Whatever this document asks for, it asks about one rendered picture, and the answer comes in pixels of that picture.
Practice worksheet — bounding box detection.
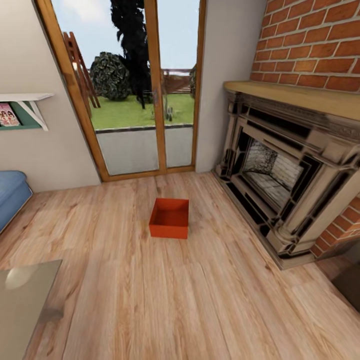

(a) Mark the storage box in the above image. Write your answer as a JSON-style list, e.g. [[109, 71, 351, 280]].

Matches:
[[149, 198, 189, 239]]

